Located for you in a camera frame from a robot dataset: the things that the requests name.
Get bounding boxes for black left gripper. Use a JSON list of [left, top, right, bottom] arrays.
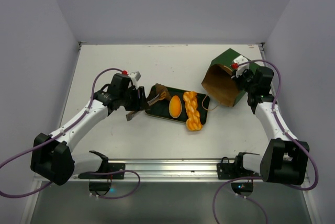
[[119, 86, 150, 111]]

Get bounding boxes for aluminium front mounting rail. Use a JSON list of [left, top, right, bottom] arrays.
[[73, 159, 307, 183]]

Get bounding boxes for brown fake chocolate bread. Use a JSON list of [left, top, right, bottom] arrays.
[[155, 83, 169, 100]]

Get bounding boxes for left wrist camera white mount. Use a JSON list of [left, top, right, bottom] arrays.
[[122, 70, 141, 88]]

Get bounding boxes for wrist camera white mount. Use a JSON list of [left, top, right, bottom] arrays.
[[122, 70, 141, 88], [231, 55, 250, 77]]

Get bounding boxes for green paper bag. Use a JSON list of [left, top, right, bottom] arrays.
[[202, 48, 245, 107]]

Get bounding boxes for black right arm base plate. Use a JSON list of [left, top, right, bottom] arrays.
[[216, 156, 260, 180]]

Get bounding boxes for metal serving tongs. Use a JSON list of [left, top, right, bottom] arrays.
[[126, 91, 167, 121]]

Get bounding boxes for dark green tray gold rim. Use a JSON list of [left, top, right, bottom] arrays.
[[146, 86, 210, 125]]

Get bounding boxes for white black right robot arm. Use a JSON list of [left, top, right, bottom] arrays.
[[233, 66, 309, 185]]

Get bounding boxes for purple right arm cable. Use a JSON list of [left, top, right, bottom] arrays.
[[212, 59, 318, 224]]

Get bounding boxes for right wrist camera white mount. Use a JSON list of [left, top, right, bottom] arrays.
[[231, 55, 250, 77]]

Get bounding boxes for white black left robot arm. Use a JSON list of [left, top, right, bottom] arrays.
[[30, 72, 149, 185]]

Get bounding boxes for orange braided fake bread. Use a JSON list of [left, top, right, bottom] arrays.
[[183, 92, 203, 131]]

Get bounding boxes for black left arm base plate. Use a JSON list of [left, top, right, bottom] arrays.
[[73, 151, 126, 180]]

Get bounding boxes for orange oval fake bread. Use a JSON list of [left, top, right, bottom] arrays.
[[169, 95, 182, 118]]

